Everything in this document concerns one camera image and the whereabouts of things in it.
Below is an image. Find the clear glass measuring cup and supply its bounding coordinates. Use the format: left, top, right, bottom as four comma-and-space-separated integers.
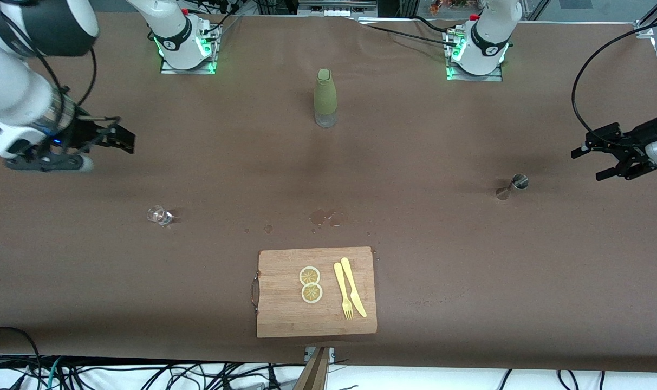
147, 205, 173, 228

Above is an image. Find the steel double cone jigger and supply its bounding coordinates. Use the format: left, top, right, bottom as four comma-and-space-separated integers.
496, 173, 529, 202

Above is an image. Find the green sleeved glass bottle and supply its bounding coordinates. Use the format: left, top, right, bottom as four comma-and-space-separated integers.
314, 68, 338, 128

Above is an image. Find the spilled liquid puddle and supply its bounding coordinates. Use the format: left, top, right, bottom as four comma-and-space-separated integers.
309, 209, 344, 228

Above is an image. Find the wooden cutting board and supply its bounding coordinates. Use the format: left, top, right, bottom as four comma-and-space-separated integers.
256, 246, 378, 339

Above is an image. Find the yellow plastic fork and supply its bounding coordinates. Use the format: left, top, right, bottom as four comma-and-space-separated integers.
334, 262, 355, 321

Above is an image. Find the yellow plastic knife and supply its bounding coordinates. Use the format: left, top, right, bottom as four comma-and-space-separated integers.
341, 257, 368, 319

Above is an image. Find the black camera cable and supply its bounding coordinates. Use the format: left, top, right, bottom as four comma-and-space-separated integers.
36, 46, 99, 109
572, 19, 657, 147

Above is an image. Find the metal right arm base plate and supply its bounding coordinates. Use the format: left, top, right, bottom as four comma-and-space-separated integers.
160, 24, 219, 75

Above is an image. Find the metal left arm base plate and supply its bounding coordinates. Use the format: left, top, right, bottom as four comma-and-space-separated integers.
446, 30, 504, 82

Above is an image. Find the black power cable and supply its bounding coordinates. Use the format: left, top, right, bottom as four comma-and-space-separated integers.
355, 21, 458, 47

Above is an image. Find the grey aluminium rail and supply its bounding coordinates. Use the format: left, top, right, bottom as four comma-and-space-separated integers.
298, 0, 378, 18

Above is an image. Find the aluminium profile post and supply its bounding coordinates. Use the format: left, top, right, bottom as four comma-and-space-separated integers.
293, 347, 335, 390

